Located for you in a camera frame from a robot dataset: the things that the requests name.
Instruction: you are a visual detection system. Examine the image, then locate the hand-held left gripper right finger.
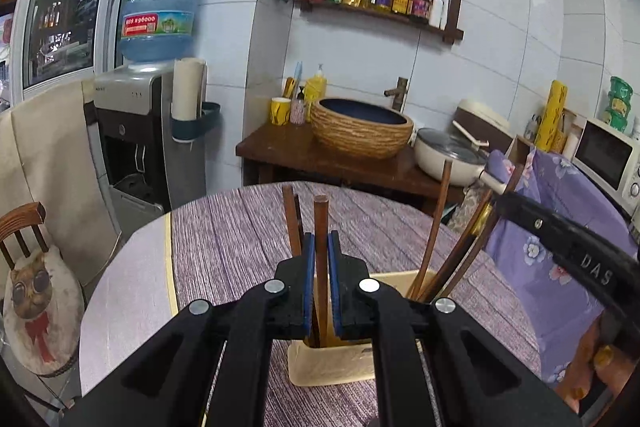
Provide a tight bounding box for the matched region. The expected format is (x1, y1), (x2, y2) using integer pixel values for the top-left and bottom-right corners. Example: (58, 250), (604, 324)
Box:
(328, 230), (584, 427)

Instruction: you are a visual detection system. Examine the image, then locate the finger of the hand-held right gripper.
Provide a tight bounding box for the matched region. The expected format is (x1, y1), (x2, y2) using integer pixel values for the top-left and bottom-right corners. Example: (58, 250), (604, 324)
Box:
(493, 190), (565, 259)

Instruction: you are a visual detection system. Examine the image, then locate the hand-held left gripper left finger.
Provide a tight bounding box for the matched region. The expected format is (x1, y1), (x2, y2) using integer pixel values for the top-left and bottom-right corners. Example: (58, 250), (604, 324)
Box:
(59, 232), (317, 427)

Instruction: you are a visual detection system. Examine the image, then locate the brown wooden chopstick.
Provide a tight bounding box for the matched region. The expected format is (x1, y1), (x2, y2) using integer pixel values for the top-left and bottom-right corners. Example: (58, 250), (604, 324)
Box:
(293, 193), (306, 255)
(313, 195), (330, 349)
(417, 159), (454, 299)
(281, 184), (303, 258)

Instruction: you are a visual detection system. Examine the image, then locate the dark chopstick with gold band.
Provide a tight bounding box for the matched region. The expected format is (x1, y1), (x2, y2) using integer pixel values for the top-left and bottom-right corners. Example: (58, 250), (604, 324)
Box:
(425, 164), (524, 301)
(442, 207), (503, 299)

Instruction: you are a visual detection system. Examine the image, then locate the yellow plastic utensil holder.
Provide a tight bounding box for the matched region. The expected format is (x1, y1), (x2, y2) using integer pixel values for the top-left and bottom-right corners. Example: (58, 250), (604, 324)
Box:
(287, 269), (442, 389)

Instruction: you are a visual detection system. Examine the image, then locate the person's right hand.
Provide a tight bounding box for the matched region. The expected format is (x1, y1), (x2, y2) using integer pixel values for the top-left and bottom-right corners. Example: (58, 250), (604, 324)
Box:
(565, 314), (635, 415)

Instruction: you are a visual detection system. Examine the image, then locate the beige patterned cloth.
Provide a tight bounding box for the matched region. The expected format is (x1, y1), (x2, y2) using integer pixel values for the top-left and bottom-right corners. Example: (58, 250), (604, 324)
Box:
(446, 183), (494, 236)

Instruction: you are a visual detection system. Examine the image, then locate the purple floral cloth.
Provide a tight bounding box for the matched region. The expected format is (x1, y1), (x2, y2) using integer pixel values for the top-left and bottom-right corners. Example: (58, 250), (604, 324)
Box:
(484, 146), (640, 389)

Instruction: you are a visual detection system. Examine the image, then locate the wooden box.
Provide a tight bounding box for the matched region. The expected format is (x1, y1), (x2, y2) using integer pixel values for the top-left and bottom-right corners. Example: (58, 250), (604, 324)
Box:
(504, 134), (536, 168)

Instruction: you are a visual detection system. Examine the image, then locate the purple striped tablecloth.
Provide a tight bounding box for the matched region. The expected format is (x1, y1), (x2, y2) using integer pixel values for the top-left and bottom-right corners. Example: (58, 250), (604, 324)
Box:
(169, 180), (544, 427)

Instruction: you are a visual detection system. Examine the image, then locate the white microwave oven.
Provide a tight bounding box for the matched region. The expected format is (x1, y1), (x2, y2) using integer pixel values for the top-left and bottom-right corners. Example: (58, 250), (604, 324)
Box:
(569, 116), (640, 219)

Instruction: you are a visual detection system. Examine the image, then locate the yellow paper roll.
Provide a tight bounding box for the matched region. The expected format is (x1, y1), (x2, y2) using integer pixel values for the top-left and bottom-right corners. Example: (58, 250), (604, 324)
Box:
(534, 79), (570, 153)

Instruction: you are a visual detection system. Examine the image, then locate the white rice paddle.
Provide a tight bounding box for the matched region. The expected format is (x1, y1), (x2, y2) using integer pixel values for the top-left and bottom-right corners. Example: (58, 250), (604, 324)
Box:
(452, 120), (491, 148)

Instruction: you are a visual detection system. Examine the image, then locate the cream and brown rice cooker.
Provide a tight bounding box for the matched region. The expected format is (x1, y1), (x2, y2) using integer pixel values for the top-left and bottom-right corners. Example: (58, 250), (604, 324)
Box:
(455, 99), (516, 153)

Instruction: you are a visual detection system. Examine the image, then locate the cream pot with glass lid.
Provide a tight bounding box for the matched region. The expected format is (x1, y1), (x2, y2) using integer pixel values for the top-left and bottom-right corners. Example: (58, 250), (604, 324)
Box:
(413, 127), (507, 196)

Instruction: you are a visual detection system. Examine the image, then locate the dark wooden vanity table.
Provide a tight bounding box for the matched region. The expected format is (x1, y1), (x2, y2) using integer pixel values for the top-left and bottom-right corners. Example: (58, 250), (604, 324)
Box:
(235, 121), (467, 216)

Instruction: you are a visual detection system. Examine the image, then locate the woven pattern basin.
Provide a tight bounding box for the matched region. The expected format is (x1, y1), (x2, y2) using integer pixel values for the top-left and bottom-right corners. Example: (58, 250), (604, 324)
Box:
(309, 97), (415, 160)

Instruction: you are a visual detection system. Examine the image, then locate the stack of green cups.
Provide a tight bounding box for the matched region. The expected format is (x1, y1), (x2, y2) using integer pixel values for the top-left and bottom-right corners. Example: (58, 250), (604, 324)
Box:
(603, 75), (635, 134)

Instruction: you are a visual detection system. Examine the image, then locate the dotted pump bottle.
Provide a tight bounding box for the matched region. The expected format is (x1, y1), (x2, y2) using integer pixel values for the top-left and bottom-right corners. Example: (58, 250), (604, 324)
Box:
(291, 86), (307, 126)

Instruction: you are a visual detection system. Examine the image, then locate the yellow mug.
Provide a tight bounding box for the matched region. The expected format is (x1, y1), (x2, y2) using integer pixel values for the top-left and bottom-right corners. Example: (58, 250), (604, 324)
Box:
(269, 96), (293, 126)

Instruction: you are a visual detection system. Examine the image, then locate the teal plastic holder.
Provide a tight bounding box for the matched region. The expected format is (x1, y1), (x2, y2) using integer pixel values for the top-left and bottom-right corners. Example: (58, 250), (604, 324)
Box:
(171, 101), (221, 143)

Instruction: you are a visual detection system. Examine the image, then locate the yellow soap dispenser bottle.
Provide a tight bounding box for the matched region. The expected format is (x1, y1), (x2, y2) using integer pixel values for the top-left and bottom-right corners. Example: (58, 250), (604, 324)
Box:
(303, 64), (328, 108)

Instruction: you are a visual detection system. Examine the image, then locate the bronze faucet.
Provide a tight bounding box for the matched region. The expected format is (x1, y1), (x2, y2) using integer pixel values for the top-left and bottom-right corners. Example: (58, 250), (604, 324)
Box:
(383, 76), (410, 112)

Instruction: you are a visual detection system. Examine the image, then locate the grey water dispenser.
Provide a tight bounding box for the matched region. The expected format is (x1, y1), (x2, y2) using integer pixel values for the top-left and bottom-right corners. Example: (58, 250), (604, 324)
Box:
(93, 66), (209, 214)

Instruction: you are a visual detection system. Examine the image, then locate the beige paper roll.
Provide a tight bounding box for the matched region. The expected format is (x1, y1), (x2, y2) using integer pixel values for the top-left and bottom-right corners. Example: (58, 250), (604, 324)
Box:
(171, 57), (208, 121)

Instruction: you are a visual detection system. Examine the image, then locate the cat print cushion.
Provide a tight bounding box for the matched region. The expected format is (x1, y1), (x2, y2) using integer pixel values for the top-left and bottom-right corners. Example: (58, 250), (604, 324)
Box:
(2, 246), (86, 378)

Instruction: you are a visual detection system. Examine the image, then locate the beige furniture cover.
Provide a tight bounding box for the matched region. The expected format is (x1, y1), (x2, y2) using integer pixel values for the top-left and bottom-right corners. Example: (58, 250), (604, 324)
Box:
(0, 79), (124, 290)

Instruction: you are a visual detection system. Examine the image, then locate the wooden chair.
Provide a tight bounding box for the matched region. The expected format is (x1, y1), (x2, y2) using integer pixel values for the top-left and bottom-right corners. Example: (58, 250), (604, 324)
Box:
(0, 201), (49, 270)

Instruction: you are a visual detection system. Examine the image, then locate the blue water jug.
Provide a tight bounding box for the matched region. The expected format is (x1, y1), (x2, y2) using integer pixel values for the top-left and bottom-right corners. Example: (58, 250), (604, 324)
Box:
(118, 0), (209, 64)

